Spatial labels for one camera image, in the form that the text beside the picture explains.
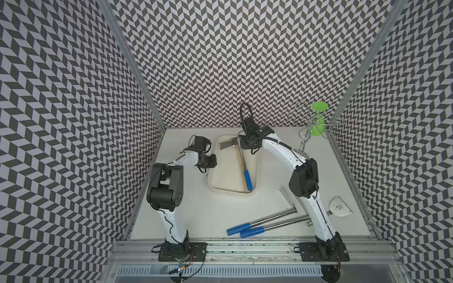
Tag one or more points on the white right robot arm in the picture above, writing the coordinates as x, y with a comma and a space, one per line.
304, 185

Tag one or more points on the grey metal corner profile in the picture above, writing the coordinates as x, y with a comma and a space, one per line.
106, 9
395, 12

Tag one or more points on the brown handle scraper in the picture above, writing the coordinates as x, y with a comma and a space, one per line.
338, 208

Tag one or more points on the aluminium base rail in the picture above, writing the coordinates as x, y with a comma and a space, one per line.
365, 260

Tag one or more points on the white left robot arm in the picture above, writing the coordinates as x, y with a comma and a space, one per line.
165, 190

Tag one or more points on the chrome stand with green cups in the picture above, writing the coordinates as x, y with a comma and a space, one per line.
315, 124

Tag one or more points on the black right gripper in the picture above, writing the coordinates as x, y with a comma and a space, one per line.
243, 145

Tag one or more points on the grey metal corner profile right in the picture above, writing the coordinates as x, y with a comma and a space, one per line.
395, 12

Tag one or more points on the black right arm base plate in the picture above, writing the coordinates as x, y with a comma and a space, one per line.
330, 252

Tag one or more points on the grey metal corner profile left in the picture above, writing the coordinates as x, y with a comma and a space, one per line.
106, 9

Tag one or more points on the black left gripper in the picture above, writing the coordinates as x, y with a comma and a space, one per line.
212, 164

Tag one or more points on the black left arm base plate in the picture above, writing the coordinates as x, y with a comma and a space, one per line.
182, 251

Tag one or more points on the cream plastic storage box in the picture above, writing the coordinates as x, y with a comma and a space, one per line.
226, 176

